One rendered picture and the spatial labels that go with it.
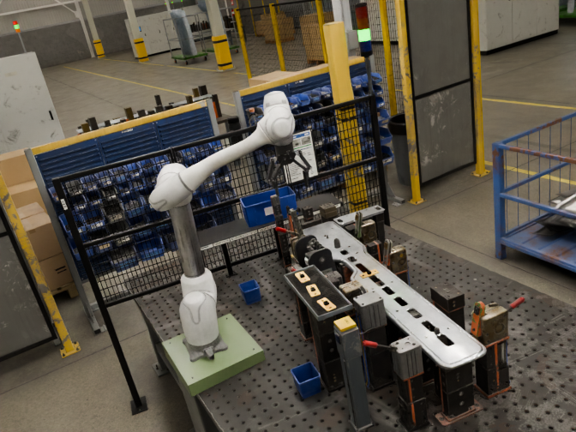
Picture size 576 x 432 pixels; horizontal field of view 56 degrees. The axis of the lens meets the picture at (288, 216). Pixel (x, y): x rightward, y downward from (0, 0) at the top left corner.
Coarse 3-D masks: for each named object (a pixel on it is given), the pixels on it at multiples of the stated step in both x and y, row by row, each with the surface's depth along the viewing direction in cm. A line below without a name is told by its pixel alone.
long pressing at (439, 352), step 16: (320, 224) 307; (336, 224) 303; (320, 240) 287; (352, 240) 281; (336, 256) 268; (352, 256) 265; (368, 256) 262; (384, 272) 246; (368, 288) 236; (400, 288) 232; (384, 304) 223; (416, 304) 219; (432, 304) 217; (400, 320) 211; (416, 320) 209; (432, 320) 208; (448, 320) 206; (416, 336) 200; (432, 336) 199; (448, 336) 197; (464, 336) 196; (432, 352) 190; (448, 352) 189; (464, 352) 188; (480, 352) 187; (448, 368) 183
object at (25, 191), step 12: (0, 156) 621; (12, 156) 609; (24, 156) 608; (0, 168) 601; (12, 168) 606; (24, 168) 611; (12, 180) 610; (24, 180) 615; (12, 192) 585; (24, 192) 582; (36, 192) 587; (24, 204) 586
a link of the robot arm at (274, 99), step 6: (270, 96) 214; (276, 96) 213; (282, 96) 214; (264, 102) 216; (270, 102) 213; (276, 102) 213; (282, 102) 214; (288, 102) 218; (264, 108) 217; (270, 108) 212; (288, 108) 214; (264, 114) 217
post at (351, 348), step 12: (348, 336) 187; (348, 348) 189; (360, 348) 191; (348, 360) 190; (360, 360) 193; (348, 372) 193; (360, 372) 195; (348, 384) 196; (360, 384) 197; (348, 396) 202; (360, 396) 198; (360, 408) 200; (360, 420) 202
